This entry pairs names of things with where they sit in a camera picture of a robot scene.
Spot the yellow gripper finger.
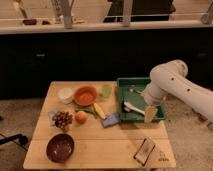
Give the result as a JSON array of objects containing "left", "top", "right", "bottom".
[{"left": 144, "top": 106, "right": 157, "bottom": 123}]

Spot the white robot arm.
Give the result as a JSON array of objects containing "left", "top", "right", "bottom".
[{"left": 143, "top": 60, "right": 213, "bottom": 122}]

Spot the green plastic tray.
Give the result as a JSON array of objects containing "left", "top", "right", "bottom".
[{"left": 116, "top": 77, "right": 166, "bottom": 123}]

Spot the silver spoon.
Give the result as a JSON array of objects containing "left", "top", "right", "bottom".
[{"left": 129, "top": 88, "right": 144, "bottom": 95}]

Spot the blue sponge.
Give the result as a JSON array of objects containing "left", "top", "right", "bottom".
[{"left": 102, "top": 113, "right": 120, "bottom": 128}]

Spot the light green cup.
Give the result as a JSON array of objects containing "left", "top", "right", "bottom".
[{"left": 101, "top": 84, "right": 112, "bottom": 98}]

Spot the orange bowl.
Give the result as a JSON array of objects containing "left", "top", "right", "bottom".
[{"left": 73, "top": 86, "right": 97, "bottom": 106}]

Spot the orange fruit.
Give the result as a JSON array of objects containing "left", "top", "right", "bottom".
[{"left": 75, "top": 111, "right": 87, "bottom": 124}]

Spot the wooden folding table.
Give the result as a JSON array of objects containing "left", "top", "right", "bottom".
[{"left": 23, "top": 81, "right": 176, "bottom": 169}]

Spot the green pepper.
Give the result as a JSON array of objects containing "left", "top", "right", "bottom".
[{"left": 75, "top": 107, "right": 97, "bottom": 117}]

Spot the white cup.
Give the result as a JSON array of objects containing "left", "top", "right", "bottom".
[{"left": 58, "top": 88, "right": 73, "bottom": 104}]

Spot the dark brown bowl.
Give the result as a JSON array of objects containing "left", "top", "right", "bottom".
[{"left": 46, "top": 134, "right": 75, "bottom": 163}]

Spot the black office chair base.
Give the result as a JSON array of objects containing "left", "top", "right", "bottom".
[{"left": 0, "top": 134, "right": 28, "bottom": 146}]

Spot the dark dish on counter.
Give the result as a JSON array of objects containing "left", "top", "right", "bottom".
[{"left": 23, "top": 19, "right": 37, "bottom": 25}]

